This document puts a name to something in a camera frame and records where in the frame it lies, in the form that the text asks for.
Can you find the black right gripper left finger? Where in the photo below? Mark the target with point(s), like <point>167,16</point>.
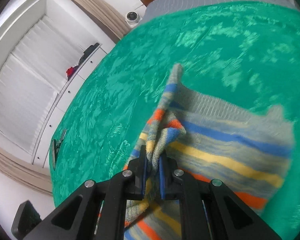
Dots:
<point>95,210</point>

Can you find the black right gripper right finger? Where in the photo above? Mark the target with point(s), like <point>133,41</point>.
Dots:
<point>209,210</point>

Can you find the striped knit sweater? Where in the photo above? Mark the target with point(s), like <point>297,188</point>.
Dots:
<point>211,139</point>

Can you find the dark clothes on cabinet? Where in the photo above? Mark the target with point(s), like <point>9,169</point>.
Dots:
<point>87,52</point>

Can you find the black object near floor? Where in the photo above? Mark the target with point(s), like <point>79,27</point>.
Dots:
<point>25,220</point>

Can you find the white drawer cabinet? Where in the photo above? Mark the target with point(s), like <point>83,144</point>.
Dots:
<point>61,104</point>

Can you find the black remote control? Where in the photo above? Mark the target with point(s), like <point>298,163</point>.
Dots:
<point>54,153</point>

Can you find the white sheer curtain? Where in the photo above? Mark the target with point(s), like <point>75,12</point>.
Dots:
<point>34,74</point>

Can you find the red cloth on cabinet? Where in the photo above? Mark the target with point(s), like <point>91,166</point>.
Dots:
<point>71,71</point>

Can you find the green floral bedspread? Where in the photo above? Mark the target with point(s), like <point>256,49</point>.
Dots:
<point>245,53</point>

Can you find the beige curtain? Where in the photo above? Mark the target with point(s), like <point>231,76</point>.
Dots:
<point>111,22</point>

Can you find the small white fan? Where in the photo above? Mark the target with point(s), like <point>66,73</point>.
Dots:
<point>132,18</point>

